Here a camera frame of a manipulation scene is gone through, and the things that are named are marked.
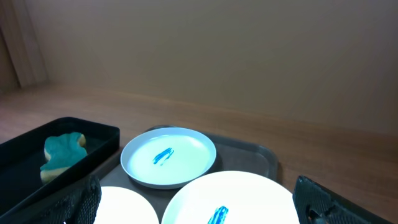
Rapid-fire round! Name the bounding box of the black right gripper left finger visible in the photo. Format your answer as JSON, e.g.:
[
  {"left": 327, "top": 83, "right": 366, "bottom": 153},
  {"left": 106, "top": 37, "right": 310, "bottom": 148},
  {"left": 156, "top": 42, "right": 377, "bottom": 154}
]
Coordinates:
[{"left": 27, "top": 175, "right": 101, "bottom": 224}]

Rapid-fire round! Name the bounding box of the far plate with blue stain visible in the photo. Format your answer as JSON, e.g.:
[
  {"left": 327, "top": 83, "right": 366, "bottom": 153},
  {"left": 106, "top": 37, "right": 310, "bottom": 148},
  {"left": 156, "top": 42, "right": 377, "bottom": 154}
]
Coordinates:
[{"left": 120, "top": 128, "right": 217, "bottom": 190}]

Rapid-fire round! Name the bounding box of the black plastic water tray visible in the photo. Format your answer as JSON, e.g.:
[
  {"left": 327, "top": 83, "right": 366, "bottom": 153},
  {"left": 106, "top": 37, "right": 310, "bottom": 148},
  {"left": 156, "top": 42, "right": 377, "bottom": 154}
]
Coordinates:
[{"left": 1, "top": 117, "right": 120, "bottom": 218}]

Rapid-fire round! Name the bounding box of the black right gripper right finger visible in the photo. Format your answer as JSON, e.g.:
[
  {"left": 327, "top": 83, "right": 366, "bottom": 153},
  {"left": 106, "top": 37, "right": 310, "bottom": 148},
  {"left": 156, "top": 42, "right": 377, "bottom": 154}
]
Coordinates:
[{"left": 292, "top": 175, "right": 392, "bottom": 224}]

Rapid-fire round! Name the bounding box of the white plate blue stain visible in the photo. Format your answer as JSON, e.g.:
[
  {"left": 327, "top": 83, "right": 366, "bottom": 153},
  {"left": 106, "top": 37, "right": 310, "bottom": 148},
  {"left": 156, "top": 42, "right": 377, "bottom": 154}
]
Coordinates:
[{"left": 161, "top": 171, "right": 299, "bottom": 224}]

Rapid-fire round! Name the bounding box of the teal and yellow sponge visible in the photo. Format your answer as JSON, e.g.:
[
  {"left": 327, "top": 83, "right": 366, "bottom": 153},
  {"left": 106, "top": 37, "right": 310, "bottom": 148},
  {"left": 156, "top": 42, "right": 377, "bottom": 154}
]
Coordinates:
[{"left": 40, "top": 132, "right": 88, "bottom": 184}]

